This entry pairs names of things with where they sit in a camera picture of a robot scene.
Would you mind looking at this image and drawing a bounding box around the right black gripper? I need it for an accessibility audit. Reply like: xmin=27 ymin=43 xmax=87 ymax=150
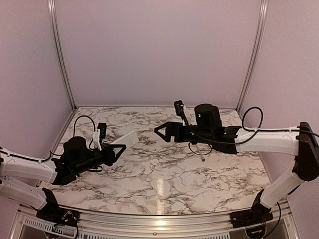
xmin=155 ymin=121 xmax=213 ymax=144

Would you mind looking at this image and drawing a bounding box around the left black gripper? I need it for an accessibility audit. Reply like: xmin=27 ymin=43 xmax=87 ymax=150
xmin=74 ymin=143 xmax=126 ymax=175

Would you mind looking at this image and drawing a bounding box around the white remote control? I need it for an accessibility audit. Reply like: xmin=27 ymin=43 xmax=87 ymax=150
xmin=111 ymin=131 xmax=139 ymax=148

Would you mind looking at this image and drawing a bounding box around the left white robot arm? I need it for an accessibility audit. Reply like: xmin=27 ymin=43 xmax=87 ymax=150
xmin=0 ymin=135 xmax=137 ymax=222

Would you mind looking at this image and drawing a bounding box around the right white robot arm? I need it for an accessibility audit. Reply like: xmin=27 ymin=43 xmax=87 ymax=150
xmin=155 ymin=101 xmax=319 ymax=223

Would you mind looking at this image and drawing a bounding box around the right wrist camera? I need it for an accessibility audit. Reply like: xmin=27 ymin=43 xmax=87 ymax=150
xmin=174 ymin=100 xmax=192 ymax=125

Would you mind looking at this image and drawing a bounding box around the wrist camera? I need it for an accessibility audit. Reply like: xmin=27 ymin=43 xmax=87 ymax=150
xmin=89 ymin=122 xmax=107 ymax=151
xmin=174 ymin=100 xmax=192 ymax=125

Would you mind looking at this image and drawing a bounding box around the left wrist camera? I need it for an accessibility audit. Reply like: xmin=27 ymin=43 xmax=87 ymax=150
xmin=89 ymin=122 xmax=107 ymax=151

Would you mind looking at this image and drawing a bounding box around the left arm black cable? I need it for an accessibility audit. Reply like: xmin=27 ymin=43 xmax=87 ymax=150
xmin=74 ymin=115 xmax=97 ymax=137

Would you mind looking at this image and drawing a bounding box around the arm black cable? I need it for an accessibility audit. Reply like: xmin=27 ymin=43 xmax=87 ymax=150
xmin=74 ymin=115 xmax=97 ymax=137
xmin=242 ymin=106 xmax=264 ymax=131

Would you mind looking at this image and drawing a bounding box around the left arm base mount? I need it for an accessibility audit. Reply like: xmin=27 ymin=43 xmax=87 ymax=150
xmin=36 ymin=188 xmax=79 ymax=227

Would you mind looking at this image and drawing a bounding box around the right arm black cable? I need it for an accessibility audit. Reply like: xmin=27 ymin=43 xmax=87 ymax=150
xmin=242 ymin=106 xmax=264 ymax=131

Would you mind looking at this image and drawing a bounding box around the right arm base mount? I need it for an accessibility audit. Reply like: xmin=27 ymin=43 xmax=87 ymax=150
xmin=230 ymin=189 xmax=274 ymax=228

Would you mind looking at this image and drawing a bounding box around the front aluminium rail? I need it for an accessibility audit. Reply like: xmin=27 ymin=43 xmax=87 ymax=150
xmin=14 ymin=199 xmax=300 ymax=239

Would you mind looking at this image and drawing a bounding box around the right aluminium frame post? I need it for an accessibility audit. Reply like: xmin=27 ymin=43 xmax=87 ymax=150
xmin=236 ymin=0 xmax=269 ymax=112

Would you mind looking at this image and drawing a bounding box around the aluminium frame post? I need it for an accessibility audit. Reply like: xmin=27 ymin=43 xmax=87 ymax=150
xmin=47 ymin=0 xmax=77 ymax=111
xmin=236 ymin=0 xmax=269 ymax=112

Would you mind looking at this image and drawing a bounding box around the left aluminium frame post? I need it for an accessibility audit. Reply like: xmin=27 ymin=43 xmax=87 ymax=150
xmin=47 ymin=0 xmax=77 ymax=111

